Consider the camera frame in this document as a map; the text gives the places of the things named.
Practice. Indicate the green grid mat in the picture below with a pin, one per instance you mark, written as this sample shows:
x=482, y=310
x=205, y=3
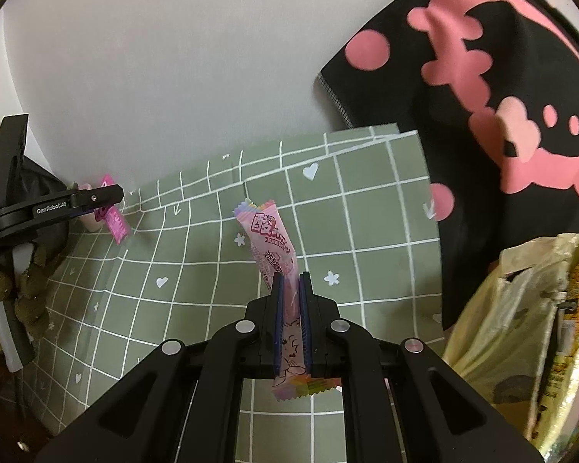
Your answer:
x=354, y=210

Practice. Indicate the black pink cartoon pillow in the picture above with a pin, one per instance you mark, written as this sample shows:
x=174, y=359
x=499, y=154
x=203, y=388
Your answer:
x=492, y=89

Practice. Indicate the green trash bag bin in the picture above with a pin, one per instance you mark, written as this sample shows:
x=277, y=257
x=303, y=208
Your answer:
x=504, y=342

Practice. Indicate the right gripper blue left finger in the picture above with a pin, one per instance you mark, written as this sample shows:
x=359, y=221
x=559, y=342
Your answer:
x=278, y=296

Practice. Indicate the gloved left hand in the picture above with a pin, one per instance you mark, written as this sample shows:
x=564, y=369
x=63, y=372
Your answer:
x=30, y=293

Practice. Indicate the corn pattern snack bag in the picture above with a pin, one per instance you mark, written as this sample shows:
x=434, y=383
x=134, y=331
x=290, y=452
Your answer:
x=558, y=409

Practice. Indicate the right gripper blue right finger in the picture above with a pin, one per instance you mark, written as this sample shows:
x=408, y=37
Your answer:
x=305, y=322

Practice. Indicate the dark clothing at left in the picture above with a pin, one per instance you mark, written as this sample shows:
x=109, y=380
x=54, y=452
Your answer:
x=34, y=181

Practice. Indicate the pink candy wrapper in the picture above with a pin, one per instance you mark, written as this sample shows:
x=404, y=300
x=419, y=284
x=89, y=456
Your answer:
x=277, y=263

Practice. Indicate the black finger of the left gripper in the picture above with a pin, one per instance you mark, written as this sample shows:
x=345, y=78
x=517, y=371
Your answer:
x=87, y=200

